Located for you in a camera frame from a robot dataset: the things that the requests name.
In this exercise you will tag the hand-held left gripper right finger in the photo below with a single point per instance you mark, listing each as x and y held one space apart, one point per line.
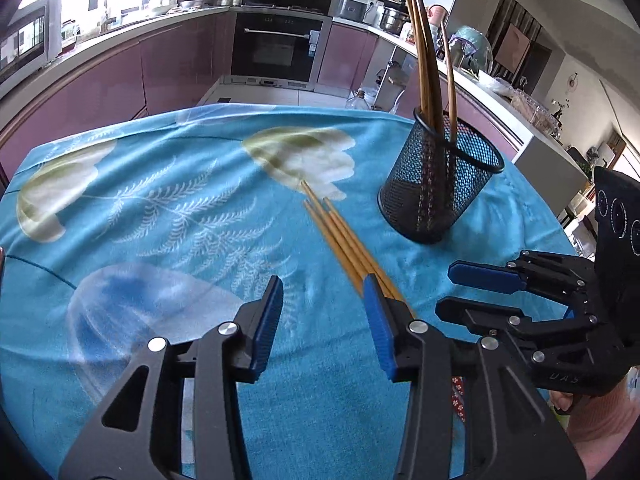
380 325

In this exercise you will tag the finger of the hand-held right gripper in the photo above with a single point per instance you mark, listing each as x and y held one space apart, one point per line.
480 276
480 317

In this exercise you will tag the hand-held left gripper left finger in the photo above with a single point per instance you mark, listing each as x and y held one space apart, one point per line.
267 325

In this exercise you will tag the wooden chopstick red patterned end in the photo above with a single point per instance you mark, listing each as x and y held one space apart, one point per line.
414 50
335 241
340 231
429 50
450 90
356 240
421 50

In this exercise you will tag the black mesh utensil holder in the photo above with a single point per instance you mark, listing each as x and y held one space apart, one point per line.
470 175

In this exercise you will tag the person's right hand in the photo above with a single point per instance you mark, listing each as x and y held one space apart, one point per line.
610 435

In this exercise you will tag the blue leaf-print tablecloth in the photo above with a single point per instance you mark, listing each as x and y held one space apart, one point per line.
175 220

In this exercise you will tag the pink peninsula cabinet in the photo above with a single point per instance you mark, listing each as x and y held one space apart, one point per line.
487 122

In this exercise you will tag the clear plastic snack container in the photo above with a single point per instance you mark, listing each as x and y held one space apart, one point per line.
535 110

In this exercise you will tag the white bowl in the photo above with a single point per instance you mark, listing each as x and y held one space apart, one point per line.
495 82

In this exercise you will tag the plastic oil bottle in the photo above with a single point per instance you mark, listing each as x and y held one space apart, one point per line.
360 101

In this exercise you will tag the pale green kitchen appliance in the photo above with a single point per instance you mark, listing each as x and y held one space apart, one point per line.
472 47

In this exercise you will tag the pink thermos jug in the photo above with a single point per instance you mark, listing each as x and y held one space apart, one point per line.
436 15

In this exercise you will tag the stainless steel stock pot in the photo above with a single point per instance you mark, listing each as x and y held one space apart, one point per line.
392 17

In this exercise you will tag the black built-in oven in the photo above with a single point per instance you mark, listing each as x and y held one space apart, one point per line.
280 47

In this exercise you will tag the pink lower cabinet row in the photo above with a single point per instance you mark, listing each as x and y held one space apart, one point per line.
125 75

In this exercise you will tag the white microwave oven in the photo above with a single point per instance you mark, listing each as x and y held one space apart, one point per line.
27 40

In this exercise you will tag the framed wall picture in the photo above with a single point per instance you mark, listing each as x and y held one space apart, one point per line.
515 46

